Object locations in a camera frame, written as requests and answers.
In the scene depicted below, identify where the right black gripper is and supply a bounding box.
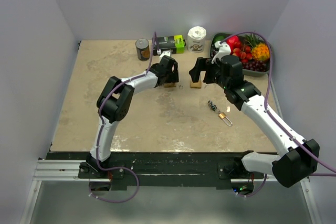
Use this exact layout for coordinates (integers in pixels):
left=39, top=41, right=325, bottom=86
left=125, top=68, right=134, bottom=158
left=189, top=57, right=229, bottom=90

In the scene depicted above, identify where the large brass padlock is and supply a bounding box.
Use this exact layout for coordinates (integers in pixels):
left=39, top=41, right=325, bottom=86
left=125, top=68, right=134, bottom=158
left=190, top=81, right=202, bottom=89

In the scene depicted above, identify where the keychain with dark beads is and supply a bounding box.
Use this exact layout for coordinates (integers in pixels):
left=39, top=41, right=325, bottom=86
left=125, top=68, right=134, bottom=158
left=207, top=100, right=220, bottom=113

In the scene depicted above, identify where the small brass padlock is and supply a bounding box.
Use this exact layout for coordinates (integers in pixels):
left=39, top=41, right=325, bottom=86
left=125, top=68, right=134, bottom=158
left=218, top=112, right=233, bottom=127

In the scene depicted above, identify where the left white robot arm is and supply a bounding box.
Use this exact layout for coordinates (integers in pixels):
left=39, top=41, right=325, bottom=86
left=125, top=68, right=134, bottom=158
left=86, top=56, right=179, bottom=178

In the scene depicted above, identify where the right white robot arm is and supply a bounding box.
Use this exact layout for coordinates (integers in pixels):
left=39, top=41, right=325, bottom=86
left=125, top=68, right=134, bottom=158
left=189, top=55, right=320, bottom=188

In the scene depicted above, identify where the black and green box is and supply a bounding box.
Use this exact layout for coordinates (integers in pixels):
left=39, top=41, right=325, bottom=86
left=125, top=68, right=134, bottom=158
left=152, top=35, right=186, bottom=56

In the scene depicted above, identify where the white paper cup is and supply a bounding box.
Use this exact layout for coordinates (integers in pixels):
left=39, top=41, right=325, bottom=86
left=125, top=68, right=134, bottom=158
left=186, top=26, right=207, bottom=53

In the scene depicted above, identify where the green lime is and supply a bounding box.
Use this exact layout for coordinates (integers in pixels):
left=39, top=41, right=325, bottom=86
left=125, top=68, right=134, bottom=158
left=212, top=35, right=225, bottom=44

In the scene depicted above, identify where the red apple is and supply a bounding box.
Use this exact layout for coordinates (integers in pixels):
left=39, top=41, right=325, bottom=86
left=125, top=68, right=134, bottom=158
left=225, top=36, right=241, bottom=54

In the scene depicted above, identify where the dark tin can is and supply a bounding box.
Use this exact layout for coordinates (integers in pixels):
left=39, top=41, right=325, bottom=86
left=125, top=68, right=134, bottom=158
left=135, top=38, right=150, bottom=61

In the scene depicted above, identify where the grey fruit tray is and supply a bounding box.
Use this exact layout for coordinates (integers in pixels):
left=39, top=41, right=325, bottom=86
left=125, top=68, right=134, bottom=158
left=209, top=33, right=270, bottom=77

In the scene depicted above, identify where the dark grape bunch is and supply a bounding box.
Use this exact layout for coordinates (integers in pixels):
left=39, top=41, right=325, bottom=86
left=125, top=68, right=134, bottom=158
left=242, top=60, right=269, bottom=72

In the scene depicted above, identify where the orange pineapple toy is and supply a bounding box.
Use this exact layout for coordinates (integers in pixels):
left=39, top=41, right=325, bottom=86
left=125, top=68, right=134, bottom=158
left=245, top=33, right=270, bottom=62

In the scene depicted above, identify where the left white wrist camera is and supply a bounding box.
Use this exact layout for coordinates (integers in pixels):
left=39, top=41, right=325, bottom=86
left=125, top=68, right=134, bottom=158
left=159, top=50, right=172, bottom=59

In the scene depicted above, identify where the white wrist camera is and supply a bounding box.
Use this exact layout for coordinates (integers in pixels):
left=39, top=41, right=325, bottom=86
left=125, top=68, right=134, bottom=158
left=159, top=50, right=172, bottom=59
left=211, top=41, right=232, bottom=64

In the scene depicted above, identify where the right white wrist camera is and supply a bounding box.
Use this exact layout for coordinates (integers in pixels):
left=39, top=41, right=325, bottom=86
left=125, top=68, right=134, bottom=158
left=211, top=41, right=232, bottom=64

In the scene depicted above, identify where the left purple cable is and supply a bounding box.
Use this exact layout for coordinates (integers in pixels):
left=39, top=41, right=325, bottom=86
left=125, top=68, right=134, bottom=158
left=94, top=31, right=161, bottom=172

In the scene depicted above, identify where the purple cable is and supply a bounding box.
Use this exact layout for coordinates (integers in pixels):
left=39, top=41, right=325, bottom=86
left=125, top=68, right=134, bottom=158
left=94, top=31, right=161, bottom=172
left=215, top=31, right=336, bottom=177

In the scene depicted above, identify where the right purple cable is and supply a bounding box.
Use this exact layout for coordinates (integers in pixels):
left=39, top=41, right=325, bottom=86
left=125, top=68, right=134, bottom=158
left=215, top=31, right=336, bottom=177

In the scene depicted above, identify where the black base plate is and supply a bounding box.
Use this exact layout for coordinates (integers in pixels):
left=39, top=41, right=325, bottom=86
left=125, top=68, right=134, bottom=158
left=46, top=152, right=264, bottom=191

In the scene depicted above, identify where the aluminium rail frame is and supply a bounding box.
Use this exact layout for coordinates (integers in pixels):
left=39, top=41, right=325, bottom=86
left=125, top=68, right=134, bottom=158
left=19, top=76, right=322, bottom=224

